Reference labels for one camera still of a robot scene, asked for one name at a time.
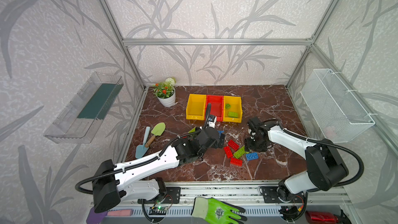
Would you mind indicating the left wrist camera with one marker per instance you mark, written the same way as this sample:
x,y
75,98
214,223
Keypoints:
x,y
211,122

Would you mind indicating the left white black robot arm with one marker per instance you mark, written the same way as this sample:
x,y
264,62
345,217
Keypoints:
x,y
115,183

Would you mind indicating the white wire mesh basket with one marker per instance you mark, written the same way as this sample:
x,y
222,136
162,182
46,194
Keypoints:
x,y
338,113

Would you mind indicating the potted plant white pot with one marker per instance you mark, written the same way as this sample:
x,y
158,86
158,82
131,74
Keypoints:
x,y
165,92

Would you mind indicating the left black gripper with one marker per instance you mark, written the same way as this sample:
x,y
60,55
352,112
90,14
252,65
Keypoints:
x,y
219,140

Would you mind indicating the green garden shovel wooden handle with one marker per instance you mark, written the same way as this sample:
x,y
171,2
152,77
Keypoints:
x,y
156,131

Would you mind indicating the red lego brick bottom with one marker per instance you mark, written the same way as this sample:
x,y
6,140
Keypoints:
x,y
236,162

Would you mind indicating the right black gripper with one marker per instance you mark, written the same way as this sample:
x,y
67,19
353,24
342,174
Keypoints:
x,y
254,143

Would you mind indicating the blue lego brick far right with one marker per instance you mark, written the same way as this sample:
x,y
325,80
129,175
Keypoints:
x,y
251,156

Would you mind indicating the right yellow plastic bin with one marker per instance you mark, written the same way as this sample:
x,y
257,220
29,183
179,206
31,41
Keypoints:
x,y
236,106

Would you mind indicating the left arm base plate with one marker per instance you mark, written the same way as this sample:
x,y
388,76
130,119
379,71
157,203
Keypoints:
x,y
171,197

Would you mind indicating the left yellow plastic bin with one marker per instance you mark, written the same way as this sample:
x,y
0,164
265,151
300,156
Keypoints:
x,y
196,107

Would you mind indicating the green work glove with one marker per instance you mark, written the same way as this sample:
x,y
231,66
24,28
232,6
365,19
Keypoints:
x,y
214,211

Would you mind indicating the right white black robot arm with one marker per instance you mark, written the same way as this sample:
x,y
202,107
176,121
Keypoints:
x,y
325,167

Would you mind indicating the red lego brick middle right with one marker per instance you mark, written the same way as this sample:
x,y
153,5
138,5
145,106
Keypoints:
x,y
228,152

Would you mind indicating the red lego brick upper right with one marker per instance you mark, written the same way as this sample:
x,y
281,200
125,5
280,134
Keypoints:
x,y
233,145

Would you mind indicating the red lego brick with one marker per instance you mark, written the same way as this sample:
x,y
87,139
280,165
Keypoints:
x,y
233,145
236,162
228,152

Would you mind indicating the clear acrylic wall shelf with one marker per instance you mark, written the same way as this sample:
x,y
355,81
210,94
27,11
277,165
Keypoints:
x,y
83,116

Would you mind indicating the light blue garden trowel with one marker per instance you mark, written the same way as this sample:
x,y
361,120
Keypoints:
x,y
141,149

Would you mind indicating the yellow plastic bin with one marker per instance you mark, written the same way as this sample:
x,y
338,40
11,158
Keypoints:
x,y
196,107
236,106

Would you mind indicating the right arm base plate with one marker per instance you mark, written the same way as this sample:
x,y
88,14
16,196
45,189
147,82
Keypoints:
x,y
274,194

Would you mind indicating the red plastic bin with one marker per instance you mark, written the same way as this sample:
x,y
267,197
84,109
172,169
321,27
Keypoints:
x,y
217,106

